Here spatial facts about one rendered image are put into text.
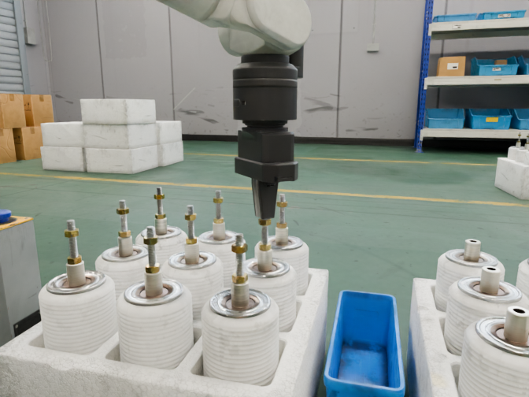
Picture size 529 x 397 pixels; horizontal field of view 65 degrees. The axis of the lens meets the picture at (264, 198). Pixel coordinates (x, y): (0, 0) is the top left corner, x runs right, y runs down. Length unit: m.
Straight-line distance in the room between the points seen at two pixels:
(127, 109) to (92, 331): 2.65
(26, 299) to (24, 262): 0.06
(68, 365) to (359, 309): 0.55
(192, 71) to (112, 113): 3.12
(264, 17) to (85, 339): 0.46
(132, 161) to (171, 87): 3.28
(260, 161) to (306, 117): 5.11
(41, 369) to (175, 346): 0.17
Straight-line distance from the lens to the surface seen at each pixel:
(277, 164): 0.53
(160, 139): 3.53
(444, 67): 4.89
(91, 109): 3.34
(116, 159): 3.26
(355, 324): 0.91
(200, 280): 0.63
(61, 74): 7.52
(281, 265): 0.63
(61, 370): 0.60
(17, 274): 0.75
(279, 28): 0.53
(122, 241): 0.70
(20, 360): 0.64
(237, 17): 0.50
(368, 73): 5.56
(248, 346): 0.50
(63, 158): 3.57
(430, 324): 0.67
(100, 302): 0.61
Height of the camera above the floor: 0.49
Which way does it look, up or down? 13 degrees down
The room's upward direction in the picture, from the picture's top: straight up
